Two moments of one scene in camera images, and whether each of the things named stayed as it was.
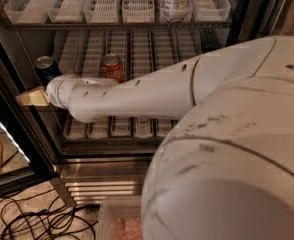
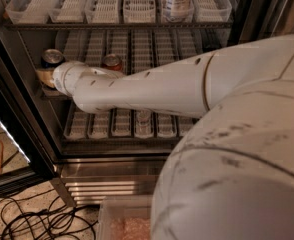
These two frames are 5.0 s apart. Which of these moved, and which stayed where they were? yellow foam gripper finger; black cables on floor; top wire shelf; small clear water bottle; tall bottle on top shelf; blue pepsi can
Moved: yellow foam gripper finger; blue pepsi can
Stayed: top wire shelf; tall bottle on top shelf; black cables on floor; small clear water bottle
